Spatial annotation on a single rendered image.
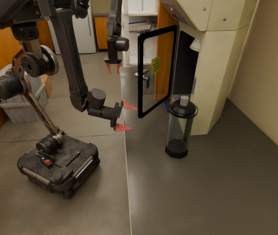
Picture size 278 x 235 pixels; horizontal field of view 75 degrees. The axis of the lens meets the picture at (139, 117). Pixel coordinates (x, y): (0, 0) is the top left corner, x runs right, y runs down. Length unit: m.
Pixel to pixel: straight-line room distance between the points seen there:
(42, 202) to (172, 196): 1.44
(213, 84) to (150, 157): 0.40
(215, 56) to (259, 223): 0.57
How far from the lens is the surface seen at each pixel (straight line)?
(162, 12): 1.04
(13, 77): 1.79
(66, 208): 1.83
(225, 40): 0.76
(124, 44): 1.06
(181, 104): 0.67
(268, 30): 1.16
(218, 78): 0.80
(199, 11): 0.69
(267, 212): 0.77
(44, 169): 1.84
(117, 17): 1.12
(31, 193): 2.05
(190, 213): 0.67
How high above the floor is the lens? 1.52
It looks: 35 degrees down
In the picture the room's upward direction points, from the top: straight up
